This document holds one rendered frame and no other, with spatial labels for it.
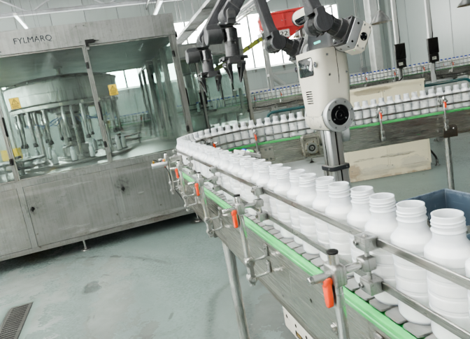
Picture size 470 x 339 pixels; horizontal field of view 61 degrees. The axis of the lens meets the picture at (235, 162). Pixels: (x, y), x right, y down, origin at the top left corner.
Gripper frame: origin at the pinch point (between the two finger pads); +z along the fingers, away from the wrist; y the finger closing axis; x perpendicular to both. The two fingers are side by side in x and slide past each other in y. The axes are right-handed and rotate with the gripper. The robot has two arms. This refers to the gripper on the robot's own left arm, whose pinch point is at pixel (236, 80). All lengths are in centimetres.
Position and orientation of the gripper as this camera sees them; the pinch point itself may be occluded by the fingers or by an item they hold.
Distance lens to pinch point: 158.9
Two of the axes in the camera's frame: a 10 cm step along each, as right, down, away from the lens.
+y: 9.4, -1.7, 2.8
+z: 1.3, 9.8, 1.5
